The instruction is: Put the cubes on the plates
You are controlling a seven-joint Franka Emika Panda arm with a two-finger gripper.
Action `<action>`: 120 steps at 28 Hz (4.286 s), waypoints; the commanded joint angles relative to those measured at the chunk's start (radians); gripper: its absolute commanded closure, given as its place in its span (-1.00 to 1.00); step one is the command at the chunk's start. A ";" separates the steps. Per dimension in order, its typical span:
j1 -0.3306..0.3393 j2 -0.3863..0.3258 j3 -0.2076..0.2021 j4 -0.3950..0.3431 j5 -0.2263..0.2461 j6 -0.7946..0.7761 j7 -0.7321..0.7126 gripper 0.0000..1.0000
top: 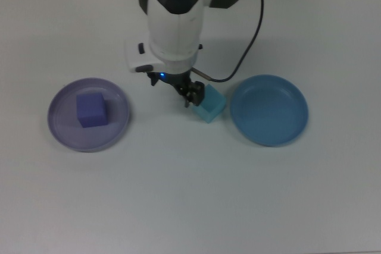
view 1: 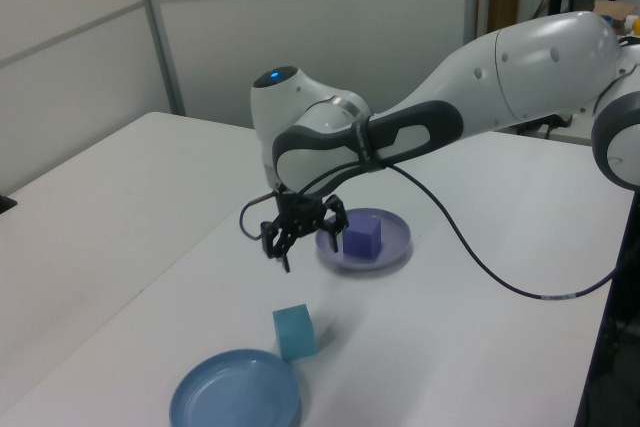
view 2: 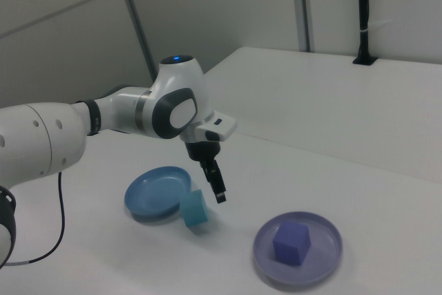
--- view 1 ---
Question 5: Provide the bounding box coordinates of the purple cube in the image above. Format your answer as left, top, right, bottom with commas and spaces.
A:
342, 213, 384, 260

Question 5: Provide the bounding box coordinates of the blue plate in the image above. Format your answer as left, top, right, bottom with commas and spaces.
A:
168, 348, 302, 427

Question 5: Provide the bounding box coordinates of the lilac purple plate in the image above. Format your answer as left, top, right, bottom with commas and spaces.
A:
314, 207, 414, 273

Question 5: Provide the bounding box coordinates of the open cardboard box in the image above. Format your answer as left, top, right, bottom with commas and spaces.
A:
594, 0, 640, 34

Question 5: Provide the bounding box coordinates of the black hanging robot cable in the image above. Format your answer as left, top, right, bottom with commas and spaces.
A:
237, 159, 621, 301

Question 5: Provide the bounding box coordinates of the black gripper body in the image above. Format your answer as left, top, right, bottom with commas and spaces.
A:
273, 190, 327, 234

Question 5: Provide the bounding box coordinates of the teal cube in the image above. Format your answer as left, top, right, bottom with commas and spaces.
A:
272, 303, 318, 362

